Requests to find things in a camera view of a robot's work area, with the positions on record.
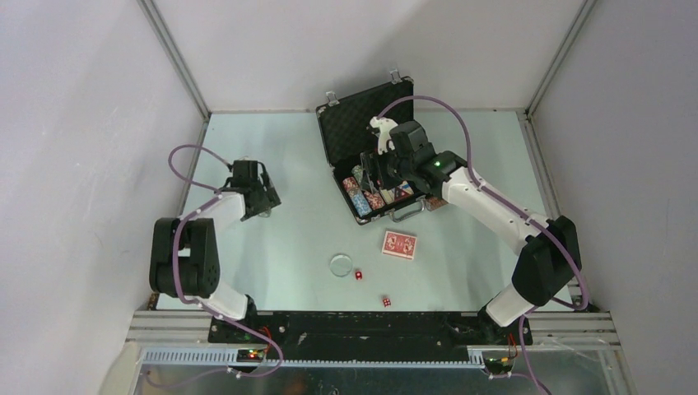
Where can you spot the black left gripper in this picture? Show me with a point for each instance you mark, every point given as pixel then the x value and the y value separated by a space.
pixel 269 198

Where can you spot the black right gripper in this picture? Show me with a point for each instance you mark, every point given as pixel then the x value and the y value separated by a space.
pixel 392 152

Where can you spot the orange black chip stack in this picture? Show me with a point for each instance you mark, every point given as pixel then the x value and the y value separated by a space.
pixel 434 203

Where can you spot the red poker chip stack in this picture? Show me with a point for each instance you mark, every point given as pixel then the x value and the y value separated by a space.
pixel 375 200

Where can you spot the green poker chip stack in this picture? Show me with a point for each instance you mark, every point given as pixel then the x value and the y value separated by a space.
pixel 357 172

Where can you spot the black aluminium poker case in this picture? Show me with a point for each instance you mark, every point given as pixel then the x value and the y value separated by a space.
pixel 344 126

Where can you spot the small red white stack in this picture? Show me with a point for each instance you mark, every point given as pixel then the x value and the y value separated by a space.
pixel 350 184

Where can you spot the red playing card deck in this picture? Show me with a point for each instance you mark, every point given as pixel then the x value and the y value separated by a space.
pixel 399 245

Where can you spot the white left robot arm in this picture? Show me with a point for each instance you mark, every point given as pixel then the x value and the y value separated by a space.
pixel 185 257

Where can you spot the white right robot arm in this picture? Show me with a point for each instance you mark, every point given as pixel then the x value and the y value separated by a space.
pixel 547 249

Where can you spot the blue card deck in case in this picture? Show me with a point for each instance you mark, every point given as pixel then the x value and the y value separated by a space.
pixel 397 194

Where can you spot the blue poker chip stack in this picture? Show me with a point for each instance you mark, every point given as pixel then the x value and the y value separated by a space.
pixel 361 204

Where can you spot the clear round dealer button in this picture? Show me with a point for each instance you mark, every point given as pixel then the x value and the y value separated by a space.
pixel 341 265

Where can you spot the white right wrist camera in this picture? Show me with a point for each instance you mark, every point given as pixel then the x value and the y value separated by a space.
pixel 384 127

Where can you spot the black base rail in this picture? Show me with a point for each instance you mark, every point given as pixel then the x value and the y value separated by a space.
pixel 397 337

